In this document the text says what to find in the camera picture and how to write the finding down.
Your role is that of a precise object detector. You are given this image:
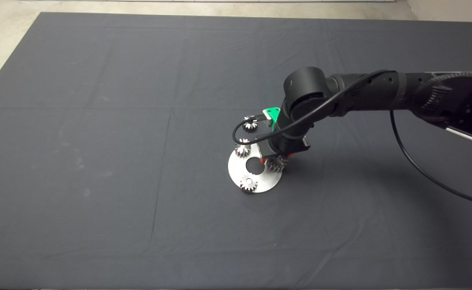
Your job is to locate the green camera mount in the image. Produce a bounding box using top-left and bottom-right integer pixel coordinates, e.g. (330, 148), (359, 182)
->
(263, 107), (282, 130)

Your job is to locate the round metal plate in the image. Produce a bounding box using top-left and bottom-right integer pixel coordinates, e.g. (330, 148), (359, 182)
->
(228, 141), (284, 194)

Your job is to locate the large steel gear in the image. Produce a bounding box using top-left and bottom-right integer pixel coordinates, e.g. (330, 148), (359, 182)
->
(265, 155), (290, 173)

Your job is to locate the dark table cloth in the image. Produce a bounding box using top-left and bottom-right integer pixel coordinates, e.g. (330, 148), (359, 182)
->
(0, 12), (472, 290)

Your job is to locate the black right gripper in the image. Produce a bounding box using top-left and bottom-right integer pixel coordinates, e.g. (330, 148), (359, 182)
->
(258, 115), (313, 165)

